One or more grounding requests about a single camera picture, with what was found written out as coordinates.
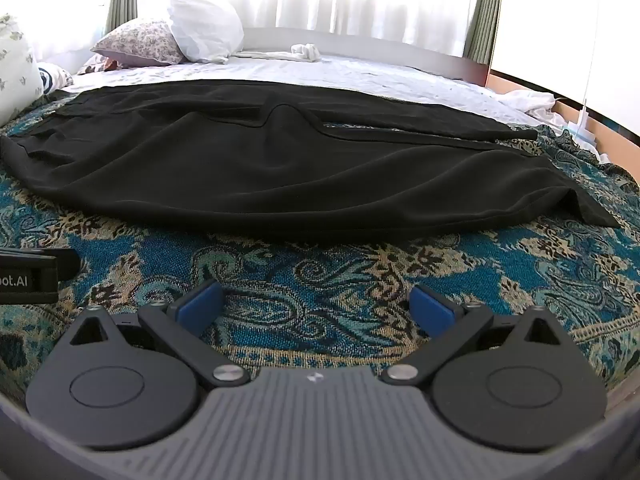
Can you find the sheer white curtain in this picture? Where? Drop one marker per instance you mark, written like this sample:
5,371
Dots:
350,5

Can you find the white pillow with green print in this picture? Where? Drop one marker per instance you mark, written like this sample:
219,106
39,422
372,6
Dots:
15,70

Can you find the blue patterned blanket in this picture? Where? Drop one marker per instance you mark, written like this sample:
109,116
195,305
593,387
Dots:
320,280

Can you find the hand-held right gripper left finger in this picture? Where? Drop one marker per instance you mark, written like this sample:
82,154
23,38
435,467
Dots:
199,306

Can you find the white bedsheet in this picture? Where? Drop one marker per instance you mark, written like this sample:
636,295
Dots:
400,85

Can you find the small blue and white cushion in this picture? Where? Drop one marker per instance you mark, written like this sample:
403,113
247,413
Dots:
52,77

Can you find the plain white pillow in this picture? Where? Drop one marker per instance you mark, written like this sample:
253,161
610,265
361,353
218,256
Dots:
205,27

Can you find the wooden bed frame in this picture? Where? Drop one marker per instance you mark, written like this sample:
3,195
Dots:
380,42

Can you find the black pants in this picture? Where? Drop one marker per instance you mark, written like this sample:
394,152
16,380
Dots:
280,160

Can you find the floral patterned pillow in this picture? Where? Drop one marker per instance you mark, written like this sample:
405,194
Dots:
142,42

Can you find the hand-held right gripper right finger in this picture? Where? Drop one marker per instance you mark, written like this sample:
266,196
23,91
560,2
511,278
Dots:
433,306

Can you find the small white crumpled cloth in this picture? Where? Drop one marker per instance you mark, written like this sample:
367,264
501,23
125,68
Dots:
306,52

